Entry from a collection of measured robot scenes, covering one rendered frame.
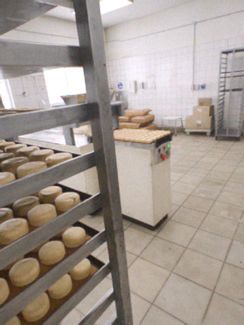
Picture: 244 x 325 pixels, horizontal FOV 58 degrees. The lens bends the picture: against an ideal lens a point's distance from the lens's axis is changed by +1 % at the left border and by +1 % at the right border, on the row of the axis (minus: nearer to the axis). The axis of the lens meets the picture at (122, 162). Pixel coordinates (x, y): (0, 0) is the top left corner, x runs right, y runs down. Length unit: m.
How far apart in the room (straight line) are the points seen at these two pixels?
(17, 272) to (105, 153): 0.27
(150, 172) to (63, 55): 1.59
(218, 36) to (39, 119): 5.79
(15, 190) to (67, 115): 0.14
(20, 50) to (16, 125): 0.10
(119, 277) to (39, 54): 0.47
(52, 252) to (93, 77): 0.34
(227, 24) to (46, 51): 5.73
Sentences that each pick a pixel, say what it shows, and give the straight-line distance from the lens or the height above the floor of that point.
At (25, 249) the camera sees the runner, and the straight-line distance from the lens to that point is 0.39.
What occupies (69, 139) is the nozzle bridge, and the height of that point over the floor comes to 0.90.
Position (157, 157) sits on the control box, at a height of 0.76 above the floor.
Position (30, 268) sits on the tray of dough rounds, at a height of 1.06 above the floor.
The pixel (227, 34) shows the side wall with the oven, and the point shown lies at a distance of 5.99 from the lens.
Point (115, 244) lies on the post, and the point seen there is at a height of 1.04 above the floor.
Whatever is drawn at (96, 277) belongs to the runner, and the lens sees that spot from 0.55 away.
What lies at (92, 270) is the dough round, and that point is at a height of 0.95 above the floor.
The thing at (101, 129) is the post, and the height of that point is 1.29.
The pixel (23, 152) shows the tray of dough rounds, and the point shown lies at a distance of 0.53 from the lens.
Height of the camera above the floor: 1.36
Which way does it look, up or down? 19 degrees down
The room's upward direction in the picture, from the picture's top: 5 degrees counter-clockwise
